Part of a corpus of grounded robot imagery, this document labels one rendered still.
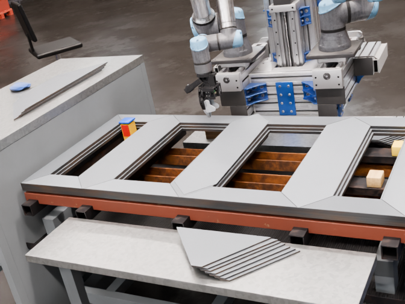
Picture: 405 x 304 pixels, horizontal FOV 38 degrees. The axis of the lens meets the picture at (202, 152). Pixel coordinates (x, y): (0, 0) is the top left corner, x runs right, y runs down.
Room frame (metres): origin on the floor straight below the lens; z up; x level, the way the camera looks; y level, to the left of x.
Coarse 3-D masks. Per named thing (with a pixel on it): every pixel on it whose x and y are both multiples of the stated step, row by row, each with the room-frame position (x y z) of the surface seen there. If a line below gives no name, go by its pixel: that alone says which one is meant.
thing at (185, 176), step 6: (180, 174) 2.04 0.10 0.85; (186, 174) 2.03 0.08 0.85; (192, 174) 2.02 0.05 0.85; (198, 174) 2.01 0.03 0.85; (204, 174) 2.00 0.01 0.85; (210, 174) 1.99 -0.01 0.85; (216, 174) 1.98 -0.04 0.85; (222, 174) 1.97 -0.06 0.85; (180, 180) 1.99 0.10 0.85; (186, 180) 1.98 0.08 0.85; (192, 180) 1.97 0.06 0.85; (198, 180) 1.96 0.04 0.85; (204, 180) 1.95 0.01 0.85; (210, 180) 1.94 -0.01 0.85; (216, 180) 1.93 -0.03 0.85
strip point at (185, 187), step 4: (176, 184) 1.97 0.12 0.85; (180, 184) 1.96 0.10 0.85; (184, 184) 1.95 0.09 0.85; (188, 184) 1.95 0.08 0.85; (192, 184) 1.94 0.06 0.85; (196, 184) 1.93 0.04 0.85; (200, 184) 1.93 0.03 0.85; (204, 184) 1.92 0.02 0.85; (208, 184) 1.92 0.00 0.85; (212, 184) 1.91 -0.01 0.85; (180, 188) 1.93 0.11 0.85; (184, 188) 1.92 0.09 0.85; (188, 188) 1.91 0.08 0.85; (192, 188) 1.91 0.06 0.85; (196, 188) 1.90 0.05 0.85; (200, 188) 1.90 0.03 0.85; (184, 192) 1.89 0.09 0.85; (188, 192) 1.88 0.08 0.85
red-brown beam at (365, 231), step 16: (32, 192) 2.25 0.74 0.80; (96, 208) 2.07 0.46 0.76; (112, 208) 2.03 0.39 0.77; (128, 208) 1.99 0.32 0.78; (144, 208) 1.95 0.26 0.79; (160, 208) 1.91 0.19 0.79; (176, 208) 1.87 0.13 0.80; (192, 208) 1.85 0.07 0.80; (208, 208) 1.83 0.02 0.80; (240, 224) 1.74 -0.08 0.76; (256, 224) 1.71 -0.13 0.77; (272, 224) 1.68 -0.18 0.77; (288, 224) 1.65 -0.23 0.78; (304, 224) 1.62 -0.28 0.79; (320, 224) 1.60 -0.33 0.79; (336, 224) 1.57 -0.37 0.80; (352, 224) 1.55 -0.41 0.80; (368, 224) 1.53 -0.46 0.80
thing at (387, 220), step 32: (192, 128) 2.55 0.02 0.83; (224, 128) 2.47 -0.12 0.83; (288, 128) 2.31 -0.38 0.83; (320, 128) 2.24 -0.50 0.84; (384, 128) 2.11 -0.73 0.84; (352, 160) 1.88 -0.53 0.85; (64, 192) 2.15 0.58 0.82; (96, 192) 2.06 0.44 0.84; (192, 192) 1.88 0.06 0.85; (384, 192) 1.64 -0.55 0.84; (384, 224) 1.49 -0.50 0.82
